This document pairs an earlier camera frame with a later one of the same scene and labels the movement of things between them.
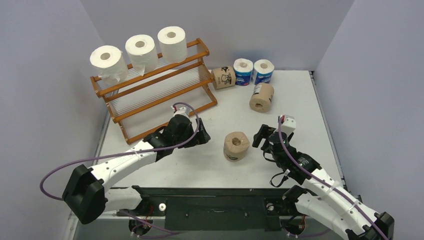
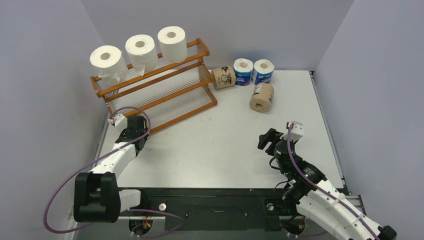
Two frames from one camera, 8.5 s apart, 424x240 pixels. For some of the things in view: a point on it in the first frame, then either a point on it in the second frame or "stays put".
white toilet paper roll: [173, 44] stays put
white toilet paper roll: [142, 53] stays put
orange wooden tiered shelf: [142, 104] stays put
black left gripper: [202, 139] -> [123, 133]
